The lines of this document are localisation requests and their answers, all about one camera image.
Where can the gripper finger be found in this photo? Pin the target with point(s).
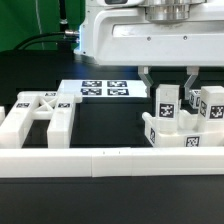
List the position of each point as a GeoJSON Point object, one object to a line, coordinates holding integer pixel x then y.
{"type": "Point", "coordinates": [192, 72]}
{"type": "Point", "coordinates": [144, 74]}

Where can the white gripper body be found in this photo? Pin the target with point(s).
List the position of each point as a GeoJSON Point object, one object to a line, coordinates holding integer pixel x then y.
{"type": "Point", "coordinates": [124, 36]}

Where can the white chair seat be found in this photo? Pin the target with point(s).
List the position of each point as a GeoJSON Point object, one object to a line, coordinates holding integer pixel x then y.
{"type": "Point", "coordinates": [188, 130]}

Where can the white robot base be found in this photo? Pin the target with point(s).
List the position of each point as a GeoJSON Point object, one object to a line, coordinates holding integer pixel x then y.
{"type": "Point", "coordinates": [84, 51]}

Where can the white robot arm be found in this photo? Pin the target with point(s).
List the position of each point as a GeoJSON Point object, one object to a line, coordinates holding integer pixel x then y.
{"type": "Point", "coordinates": [160, 10]}

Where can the white tagged cube right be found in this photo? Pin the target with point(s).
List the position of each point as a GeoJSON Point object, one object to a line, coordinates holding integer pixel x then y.
{"type": "Point", "coordinates": [194, 98]}

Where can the white left fence stub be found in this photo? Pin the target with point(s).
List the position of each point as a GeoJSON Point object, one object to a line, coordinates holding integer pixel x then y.
{"type": "Point", "coordinates": [2, 114]}

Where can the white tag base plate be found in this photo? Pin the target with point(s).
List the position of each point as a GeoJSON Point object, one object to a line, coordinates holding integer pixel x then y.
{"type": "Point", "coordinates": [104, 88]}

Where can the white front fence wall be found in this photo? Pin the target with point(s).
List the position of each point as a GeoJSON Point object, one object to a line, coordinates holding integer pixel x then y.
{"type": "Point", "coordinates": [110, 162]}

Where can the white chair back frame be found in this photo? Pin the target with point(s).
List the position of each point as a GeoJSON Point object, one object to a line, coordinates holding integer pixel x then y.
{"type": "Point", "coordinates": [57, 108]}

